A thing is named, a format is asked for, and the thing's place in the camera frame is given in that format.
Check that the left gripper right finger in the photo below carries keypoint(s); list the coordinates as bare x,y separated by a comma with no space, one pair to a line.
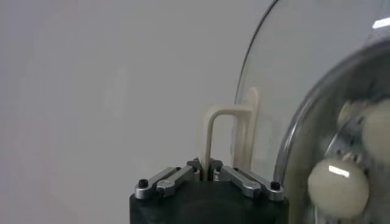
234,179

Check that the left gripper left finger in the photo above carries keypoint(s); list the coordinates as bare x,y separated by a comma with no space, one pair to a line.
179,178

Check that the white steamed baozi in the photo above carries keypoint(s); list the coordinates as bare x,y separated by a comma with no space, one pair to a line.
338,191
379,134

